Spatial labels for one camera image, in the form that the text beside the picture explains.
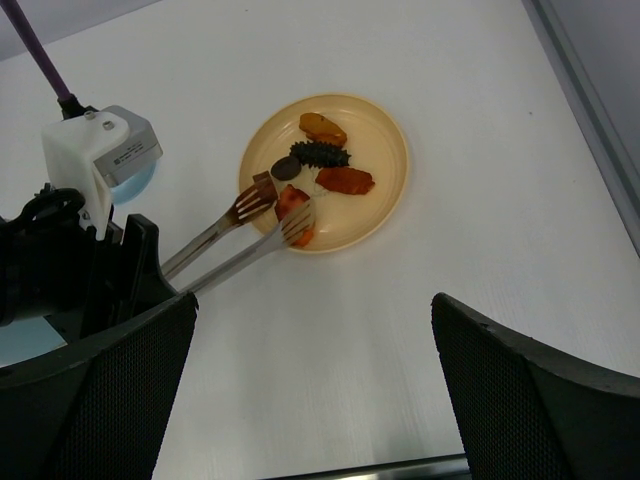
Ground black spiky sea cucumber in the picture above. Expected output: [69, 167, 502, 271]
[289, 141, 351, 168]

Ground light blue cylindrical container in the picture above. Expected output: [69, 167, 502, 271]
[0, 317, 67, 367]

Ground red orange grilled piece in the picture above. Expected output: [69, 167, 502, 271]
[274, 184, 315, 248]

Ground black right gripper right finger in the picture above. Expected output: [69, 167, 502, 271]
[431, 293, 639, 479]

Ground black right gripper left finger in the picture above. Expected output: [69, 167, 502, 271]
[1, 293, 198, 479]

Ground metal serving tongs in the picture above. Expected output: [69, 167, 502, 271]
[159, 184, 317, 296]

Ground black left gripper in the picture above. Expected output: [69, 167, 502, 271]
[1, 187, 175, 343]

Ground orange madeleine cake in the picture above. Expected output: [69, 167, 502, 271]
[315, 167, 375, 195]

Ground orange yellow fried piece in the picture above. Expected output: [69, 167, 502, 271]
[299, 112, 348, 147]

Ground light blue round lid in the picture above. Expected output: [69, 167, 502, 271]
[111, 162, 156, 205]

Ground dark brown round cookie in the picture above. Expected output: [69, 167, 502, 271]
[270, 155, 302, 181]

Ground brown chocolate square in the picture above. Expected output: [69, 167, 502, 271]
[253, 171, 278, 203]

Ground right aluminium frame post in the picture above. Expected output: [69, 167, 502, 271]
[523, 1, 639, 248]

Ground beige round plate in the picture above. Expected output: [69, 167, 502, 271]
[238, 94, 409, 254]

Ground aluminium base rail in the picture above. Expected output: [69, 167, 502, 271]
[284, 454, 472, 480]

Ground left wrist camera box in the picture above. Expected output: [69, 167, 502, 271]
[41, 105, 163, 241]

